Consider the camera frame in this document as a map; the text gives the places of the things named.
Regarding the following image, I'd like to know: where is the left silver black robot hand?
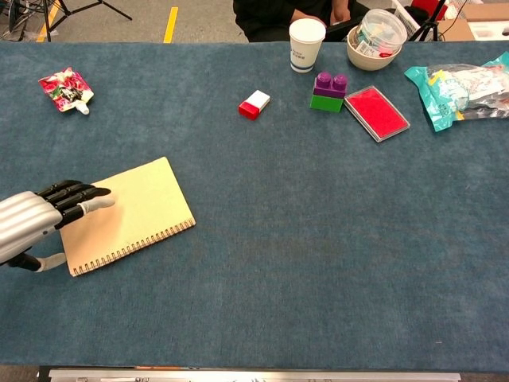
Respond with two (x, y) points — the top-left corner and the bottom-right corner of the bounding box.
(0, 179), (116, 274)

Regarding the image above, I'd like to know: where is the yellow spiral notebook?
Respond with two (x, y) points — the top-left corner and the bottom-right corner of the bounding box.
(59, 156), (197, 278)

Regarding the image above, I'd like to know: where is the floral spout pouch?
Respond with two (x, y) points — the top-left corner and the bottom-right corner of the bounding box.
(37, 66), (95, 116)

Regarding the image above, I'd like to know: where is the black tripod with thin legs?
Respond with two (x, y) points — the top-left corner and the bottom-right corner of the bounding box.
(39, 0), (134, 43)

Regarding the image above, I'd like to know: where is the blue table cloth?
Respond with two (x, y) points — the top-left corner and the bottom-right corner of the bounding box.
(0, 41), (509, 371)

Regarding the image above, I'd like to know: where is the red and white eraser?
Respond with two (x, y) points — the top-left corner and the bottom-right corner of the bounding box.
(238, 89), (271, 122)

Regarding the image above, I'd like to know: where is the person in black clothes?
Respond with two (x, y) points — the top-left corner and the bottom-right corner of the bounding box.
(232, 0), (371, 43)

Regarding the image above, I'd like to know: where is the green toy building block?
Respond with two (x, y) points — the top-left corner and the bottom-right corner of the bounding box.
(309, 94), (345, 114)

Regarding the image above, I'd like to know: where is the white paper cup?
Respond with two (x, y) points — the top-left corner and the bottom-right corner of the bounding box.
(288, 18), (327, 74)

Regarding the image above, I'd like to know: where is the purple toy building block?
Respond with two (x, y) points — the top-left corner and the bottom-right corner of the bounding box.
(312, 71), (349, 99)

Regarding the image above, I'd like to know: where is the red ink pad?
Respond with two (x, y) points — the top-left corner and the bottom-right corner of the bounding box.
(343, 85), (412, 143)

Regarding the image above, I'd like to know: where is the beige bowl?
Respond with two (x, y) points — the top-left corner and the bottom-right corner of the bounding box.
(345, 25), (403, 72)

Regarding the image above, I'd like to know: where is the clear plastic round container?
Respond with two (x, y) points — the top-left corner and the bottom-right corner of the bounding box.
(355, 8), (409, 59)

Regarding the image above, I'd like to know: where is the teal snack bag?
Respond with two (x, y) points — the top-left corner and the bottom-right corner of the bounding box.
(403, 51), (509, 133)

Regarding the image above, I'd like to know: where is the white plastic basket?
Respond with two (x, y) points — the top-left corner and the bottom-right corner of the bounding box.
(391, 0), (422, 37)

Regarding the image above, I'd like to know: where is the black tripod by cardboard box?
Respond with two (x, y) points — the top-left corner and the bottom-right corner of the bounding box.
(408, 0), (449, 42)

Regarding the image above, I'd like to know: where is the red object behind tripod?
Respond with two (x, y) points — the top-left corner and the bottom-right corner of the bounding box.
(410, 0), (447, 19)

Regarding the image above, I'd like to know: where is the cardboard box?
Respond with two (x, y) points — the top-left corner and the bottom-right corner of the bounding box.
(436, 2), (509, 42)

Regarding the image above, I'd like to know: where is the dark wire equipment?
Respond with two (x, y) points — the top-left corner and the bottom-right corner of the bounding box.
(0, 0), (29, 41)

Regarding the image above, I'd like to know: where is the aluminium rail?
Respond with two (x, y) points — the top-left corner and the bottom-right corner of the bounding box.
(48, 368), (462, 382)

